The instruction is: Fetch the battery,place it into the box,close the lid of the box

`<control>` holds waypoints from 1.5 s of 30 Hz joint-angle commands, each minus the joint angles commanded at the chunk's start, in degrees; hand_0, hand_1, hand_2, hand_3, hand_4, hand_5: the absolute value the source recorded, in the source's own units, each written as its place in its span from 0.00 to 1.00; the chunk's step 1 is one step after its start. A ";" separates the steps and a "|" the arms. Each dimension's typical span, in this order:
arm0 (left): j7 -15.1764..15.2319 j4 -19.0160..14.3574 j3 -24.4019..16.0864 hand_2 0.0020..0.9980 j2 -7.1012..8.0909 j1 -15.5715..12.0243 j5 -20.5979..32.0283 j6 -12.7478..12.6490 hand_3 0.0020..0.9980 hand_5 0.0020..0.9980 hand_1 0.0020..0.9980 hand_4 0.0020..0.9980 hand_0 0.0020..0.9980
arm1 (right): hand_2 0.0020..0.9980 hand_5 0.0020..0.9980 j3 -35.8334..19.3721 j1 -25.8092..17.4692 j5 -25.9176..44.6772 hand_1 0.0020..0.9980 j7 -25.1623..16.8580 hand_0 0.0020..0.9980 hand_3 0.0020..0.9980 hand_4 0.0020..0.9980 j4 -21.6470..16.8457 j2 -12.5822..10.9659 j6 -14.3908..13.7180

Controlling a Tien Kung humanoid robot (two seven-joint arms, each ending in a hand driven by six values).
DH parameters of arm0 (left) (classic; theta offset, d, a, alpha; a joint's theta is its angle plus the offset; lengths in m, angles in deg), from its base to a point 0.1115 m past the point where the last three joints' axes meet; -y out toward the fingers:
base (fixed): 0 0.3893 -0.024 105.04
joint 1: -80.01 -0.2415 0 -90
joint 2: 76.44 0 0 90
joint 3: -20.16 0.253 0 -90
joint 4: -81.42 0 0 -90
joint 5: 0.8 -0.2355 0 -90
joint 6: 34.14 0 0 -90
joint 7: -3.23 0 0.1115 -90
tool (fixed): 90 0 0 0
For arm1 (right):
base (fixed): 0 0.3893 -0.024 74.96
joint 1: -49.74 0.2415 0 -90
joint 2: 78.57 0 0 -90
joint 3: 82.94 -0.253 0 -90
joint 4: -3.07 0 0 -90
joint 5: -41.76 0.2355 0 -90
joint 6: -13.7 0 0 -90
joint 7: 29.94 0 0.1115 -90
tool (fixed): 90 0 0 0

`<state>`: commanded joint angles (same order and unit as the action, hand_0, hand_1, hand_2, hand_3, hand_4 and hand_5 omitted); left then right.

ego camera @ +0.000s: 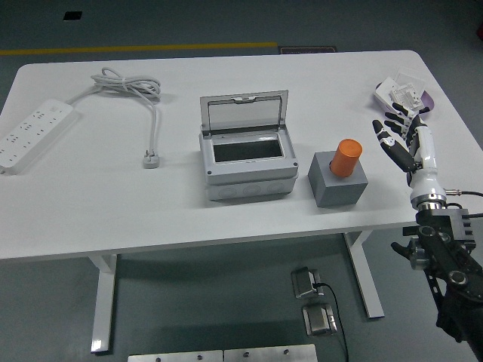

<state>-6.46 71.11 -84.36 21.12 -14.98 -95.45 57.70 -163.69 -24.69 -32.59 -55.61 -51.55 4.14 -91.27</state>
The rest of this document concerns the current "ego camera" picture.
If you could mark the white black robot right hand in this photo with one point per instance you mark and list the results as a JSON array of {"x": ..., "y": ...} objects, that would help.
[{"x": 424, "y": 151}]

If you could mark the orange cylinder battery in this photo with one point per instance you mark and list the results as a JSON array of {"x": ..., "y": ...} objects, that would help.
[{"x": 345, "y": 158}]

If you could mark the grey electrical junction box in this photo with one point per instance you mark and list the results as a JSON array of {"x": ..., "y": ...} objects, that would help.
[{"x": 249, "y": 177}]

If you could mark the transparent hinged box lid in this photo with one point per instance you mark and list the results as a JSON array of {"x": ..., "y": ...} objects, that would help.
[{"x": 243, "y": 113}]

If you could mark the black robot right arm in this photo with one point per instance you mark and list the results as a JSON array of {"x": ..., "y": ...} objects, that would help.
[{"x": 445, "y": 249}]

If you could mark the metal floor socket box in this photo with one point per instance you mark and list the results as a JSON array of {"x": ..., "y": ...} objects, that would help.
[
  {"x": 303, "y": 283},
  {"x": 319, "y": 320}
]

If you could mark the purple tray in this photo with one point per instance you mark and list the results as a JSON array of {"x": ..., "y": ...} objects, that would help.
[{"x": 428, "y": 100}]

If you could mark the white socket module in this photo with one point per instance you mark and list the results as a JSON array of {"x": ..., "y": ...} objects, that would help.
[{"x": 407, "y": 96}]

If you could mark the white plate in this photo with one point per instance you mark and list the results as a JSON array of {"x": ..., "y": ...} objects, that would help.
[{"x": 385, "y": 90}]

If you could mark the clear plastic packaging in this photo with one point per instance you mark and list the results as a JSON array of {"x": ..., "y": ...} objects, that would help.
[{"x": 411, "y": 77}]

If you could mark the grey block holder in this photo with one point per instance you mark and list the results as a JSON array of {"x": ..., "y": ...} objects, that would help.
[{"x": 336, "y": 192}]

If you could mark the red object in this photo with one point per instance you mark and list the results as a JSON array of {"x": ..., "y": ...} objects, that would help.
[{"x": 479, "y": 34}]

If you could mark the white table leg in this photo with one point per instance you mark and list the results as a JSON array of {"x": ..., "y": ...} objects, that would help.
[
  {"x": 364, "y": 279},
  {"x": 103, "y": 301}
]

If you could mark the dark floor mat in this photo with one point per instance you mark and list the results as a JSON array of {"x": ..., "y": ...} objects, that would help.
[{"x": 307, "y": 50}]

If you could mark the metal plate with holes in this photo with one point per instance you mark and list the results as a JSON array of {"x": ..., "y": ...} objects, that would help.
[{"x": 175, "y": 356}]

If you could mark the black floor hatch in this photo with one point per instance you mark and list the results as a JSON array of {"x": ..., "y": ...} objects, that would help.
[{"x": 72, "y": 16}]

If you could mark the white power strip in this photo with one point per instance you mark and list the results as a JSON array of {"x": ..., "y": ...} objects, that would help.
[{"x": 34, "y": 132}]

